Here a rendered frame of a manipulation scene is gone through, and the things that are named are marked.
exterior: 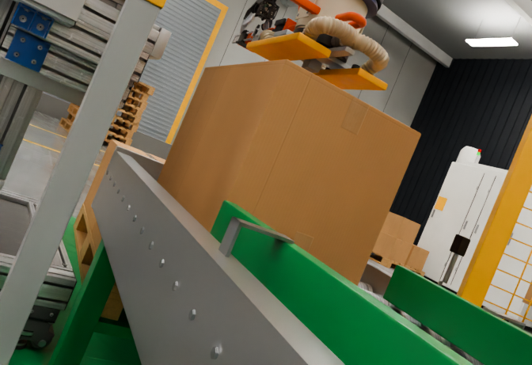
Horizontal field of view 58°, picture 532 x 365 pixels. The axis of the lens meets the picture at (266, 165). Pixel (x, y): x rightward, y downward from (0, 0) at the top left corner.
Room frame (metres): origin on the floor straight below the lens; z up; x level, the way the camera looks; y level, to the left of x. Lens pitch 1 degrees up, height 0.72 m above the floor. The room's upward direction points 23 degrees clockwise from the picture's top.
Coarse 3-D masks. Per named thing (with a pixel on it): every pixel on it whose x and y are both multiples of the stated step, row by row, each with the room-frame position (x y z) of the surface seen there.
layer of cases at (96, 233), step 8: (112, 144) 2.60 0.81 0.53; (120, 144) 2.60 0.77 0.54; (112, 152) 2.51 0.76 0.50; (136, 152) 2.51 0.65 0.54; (144, 152) 2.76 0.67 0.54; (104, 160) 2.64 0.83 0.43; (160, 160) 2.67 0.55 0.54; (104, 168) 2.54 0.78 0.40; (96, 176) 2.70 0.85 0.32; (96, 184) 2.58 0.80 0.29; (88, 192) 2.72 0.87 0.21; (96, 192) 2.49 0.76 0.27; (88, 200) 2.62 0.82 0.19; (88, 208) 2.52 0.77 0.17; (88, 216) 2.43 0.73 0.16; (96, 224) 2.17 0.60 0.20; (96, 232) 2.10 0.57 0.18; (96, 240) 2.04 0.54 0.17; (96, 248) 1.98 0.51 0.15
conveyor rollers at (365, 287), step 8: (368, 288) 1.25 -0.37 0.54; (376, 296) 1.15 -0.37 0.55; (392, 304) 1.17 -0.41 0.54; (400, 312) 1.07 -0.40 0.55; (408, 320) 1.07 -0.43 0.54; (424, 328) 0.99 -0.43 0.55; (440, 336) 1.00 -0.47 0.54; (448, 344) 1.00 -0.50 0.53; (456, 352) 0.90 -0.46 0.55; (464, 352) 0.91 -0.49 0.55; (472, 360) 0.91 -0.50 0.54
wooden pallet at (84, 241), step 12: (84, 216) 2.52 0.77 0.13; (84, 228) 2.62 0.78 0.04; (84, 240) 2.49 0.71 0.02; (84, 252) 2.16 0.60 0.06; (84, 264) 2.13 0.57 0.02; (84, 276) 1.99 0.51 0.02; (108, 300) 1.67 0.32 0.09; (120, 300) 1.69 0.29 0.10; (108, 312) 1.68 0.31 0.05; (120, 312) 1.70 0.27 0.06
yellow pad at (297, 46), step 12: (276, 36) 1.24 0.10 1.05; (288, 36) 1.16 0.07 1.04; (300, 36) 1.12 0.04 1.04; (252, 48) 1.40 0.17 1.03; (264, 48) 1.33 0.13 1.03; (276, 48) 1.28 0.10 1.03; (288, 48) 1.23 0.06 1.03; (300, 48) 1.19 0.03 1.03; (312, 48) 1.14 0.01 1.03; (324, 48) 1.15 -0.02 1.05
